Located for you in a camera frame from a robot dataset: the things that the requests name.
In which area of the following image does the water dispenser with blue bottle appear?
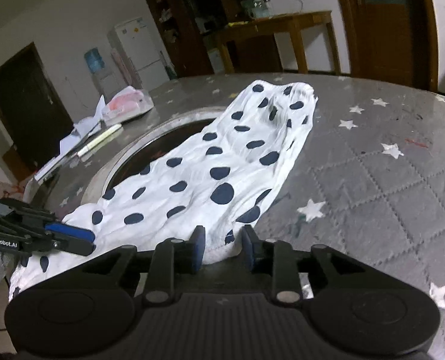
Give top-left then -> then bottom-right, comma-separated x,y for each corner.
84,48 -> 119,101

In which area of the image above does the white marker pen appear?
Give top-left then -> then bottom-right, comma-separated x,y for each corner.
77,124 -> 122,158

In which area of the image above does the white refrigerator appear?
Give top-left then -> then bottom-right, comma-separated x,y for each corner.
108,18 -> 170,91

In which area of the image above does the glass kettle on table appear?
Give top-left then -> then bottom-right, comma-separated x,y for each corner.
241,0 -> 272,20

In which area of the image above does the round induction cooker inset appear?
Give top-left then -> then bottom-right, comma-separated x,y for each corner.
81,106 -> 225,204

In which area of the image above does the dark wooden door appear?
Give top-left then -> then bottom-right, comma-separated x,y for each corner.
339,0 -> 439,92

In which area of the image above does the white polka dot garment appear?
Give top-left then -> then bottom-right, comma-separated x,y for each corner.
8,79 -> 318,302

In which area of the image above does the dark wooden shelf cabinet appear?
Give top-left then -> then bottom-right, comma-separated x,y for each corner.
146,0 -> 250,77

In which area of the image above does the pink tissue pack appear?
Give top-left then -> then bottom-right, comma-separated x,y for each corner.
102,85 -> 154,126

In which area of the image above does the wooden side table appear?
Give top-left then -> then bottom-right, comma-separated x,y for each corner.
217,10 -> 342,76

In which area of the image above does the crumpled white paper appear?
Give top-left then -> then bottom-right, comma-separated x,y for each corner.
60,95 -> 106,155

